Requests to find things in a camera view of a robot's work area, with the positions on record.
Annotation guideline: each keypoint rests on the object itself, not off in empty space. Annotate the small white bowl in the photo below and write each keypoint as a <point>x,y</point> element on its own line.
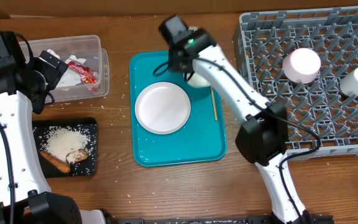
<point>302,65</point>

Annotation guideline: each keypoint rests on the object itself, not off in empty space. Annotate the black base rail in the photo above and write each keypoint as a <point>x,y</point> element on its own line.
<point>253,219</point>

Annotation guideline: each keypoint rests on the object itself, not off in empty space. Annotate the orange carrot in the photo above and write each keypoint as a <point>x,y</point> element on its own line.
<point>60,165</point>

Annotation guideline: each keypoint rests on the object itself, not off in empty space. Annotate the wooden chopstick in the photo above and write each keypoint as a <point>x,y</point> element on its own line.
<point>214,104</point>

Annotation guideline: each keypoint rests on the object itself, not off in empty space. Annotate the large white plate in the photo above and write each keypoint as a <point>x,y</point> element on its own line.
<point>162,108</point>

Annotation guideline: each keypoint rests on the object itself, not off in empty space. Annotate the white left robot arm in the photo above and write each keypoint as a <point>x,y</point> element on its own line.
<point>25,196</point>

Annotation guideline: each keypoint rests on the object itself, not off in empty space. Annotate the teal plastic tray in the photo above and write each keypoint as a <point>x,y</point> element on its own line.
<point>200,139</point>

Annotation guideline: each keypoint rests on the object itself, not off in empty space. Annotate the pale green bowl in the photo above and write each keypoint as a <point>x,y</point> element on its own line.
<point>195,80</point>

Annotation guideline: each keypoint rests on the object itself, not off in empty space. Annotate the white upturned cup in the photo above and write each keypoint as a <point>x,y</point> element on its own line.
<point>349,84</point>

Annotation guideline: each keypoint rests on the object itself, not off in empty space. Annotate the black tray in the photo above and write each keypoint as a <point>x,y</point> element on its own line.
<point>43,131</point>

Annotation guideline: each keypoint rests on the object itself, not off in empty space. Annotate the clear plastic bin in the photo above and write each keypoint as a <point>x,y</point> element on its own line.
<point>85,46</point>

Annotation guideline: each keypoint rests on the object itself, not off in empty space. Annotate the red snack wrapper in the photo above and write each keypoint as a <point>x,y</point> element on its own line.
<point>88,76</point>

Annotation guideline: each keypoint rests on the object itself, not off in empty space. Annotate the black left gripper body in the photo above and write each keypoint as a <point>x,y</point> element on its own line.
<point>52,75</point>

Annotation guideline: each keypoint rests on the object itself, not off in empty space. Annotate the white rice pile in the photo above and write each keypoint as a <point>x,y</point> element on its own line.
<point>61,141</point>

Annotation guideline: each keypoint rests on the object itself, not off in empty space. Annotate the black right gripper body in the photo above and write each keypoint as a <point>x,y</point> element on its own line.
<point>174,66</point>

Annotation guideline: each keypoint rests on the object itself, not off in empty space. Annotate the brown food chunk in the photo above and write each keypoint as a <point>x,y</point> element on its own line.
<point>76,156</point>

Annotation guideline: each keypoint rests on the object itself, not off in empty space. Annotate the white napkin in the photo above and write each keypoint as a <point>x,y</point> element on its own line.
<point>71,77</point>
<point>52,52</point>

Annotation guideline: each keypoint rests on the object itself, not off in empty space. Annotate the grey dishwasher rack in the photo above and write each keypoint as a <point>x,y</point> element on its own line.
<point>261,42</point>

